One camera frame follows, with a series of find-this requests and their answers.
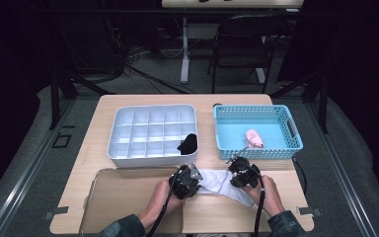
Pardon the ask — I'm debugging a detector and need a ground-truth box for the black folding chair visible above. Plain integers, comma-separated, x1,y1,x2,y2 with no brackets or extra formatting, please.
206,13,289,95

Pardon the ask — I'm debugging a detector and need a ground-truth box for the white-legged desk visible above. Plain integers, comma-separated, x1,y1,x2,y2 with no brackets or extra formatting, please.
161,0,305,85

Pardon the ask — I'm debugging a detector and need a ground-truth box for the hand-held gripper cable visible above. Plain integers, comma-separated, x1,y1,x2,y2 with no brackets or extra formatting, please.
252,174,266,237
146,174,180,237

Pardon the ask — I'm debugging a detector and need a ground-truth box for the bundle of floor cables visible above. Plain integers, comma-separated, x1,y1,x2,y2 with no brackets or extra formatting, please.
121,45,195,95

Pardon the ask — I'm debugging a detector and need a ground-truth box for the clear plastic box lid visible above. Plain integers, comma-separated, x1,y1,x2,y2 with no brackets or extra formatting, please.
78,167,185,235

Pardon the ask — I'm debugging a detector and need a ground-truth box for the white compartment box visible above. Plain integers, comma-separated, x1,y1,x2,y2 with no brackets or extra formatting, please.
107,104,199,167

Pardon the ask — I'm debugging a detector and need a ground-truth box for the person's right hand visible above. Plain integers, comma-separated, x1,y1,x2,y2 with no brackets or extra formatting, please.
243,175,285,218

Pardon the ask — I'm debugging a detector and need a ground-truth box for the aluminium floor rail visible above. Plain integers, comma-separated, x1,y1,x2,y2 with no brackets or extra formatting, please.
0,98,77,237
304,98,379,237

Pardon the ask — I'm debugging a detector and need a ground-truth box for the white sock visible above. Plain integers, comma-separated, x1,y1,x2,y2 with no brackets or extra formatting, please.
195,168,256,208

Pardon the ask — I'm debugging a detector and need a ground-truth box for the black square floor fitting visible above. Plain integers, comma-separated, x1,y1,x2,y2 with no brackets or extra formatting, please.
51,132,73,149

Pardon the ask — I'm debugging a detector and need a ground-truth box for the black metal stand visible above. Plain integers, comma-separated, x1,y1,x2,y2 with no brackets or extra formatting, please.
48,70,116,131
269,70,330,134

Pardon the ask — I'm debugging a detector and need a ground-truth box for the pink sock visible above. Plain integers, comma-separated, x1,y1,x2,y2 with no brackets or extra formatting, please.
245,128,265,149

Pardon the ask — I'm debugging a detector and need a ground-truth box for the blue plastic basket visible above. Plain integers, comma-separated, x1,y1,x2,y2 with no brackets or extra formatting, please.
212,104,304,161

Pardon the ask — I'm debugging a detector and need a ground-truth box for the black sock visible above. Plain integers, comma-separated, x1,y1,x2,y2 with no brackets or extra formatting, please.
177,132,198,156

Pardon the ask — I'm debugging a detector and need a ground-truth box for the grey metal table bracket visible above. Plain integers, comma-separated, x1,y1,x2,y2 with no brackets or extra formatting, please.
295,206,324,217
43,205,70,220

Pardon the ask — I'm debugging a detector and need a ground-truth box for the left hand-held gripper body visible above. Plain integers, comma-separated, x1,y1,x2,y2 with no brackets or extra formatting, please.
168,162,205,200

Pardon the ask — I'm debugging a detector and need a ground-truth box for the person's left hand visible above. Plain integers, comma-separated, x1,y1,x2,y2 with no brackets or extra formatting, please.
140,180,184,230

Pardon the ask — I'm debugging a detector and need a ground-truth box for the left hand-held gripper cable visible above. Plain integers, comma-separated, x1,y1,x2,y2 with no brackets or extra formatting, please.
146,174,180,237

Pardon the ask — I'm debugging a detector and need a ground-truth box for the right hand-held gripper cable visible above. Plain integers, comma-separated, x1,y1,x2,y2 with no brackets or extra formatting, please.
252,174,266,237

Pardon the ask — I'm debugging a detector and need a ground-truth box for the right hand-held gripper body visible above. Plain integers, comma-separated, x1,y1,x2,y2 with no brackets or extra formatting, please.
225,146,262,190

